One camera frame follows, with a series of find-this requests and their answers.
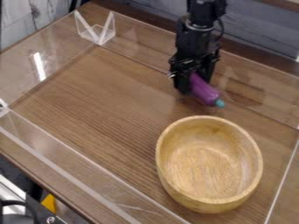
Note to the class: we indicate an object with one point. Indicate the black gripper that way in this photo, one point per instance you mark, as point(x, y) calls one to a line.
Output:
point(198, 52)

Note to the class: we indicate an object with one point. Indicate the purple toy eggplant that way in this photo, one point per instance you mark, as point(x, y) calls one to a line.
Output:
point(205, 92)

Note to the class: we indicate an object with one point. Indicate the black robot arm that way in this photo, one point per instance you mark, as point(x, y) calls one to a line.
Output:
point(202, 11)

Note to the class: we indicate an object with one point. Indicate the brown wooden bowl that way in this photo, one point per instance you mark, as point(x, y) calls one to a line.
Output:
point(210, 163)

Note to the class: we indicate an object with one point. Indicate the yellow black device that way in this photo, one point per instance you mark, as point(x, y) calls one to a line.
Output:
point(60, 212)

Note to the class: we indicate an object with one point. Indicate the clear acrylic corner bracket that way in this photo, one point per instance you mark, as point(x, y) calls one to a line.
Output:
point(99, 34)

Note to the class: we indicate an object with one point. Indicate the clear acrylic wall panel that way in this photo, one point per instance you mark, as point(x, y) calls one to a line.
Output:
point(83, 184)

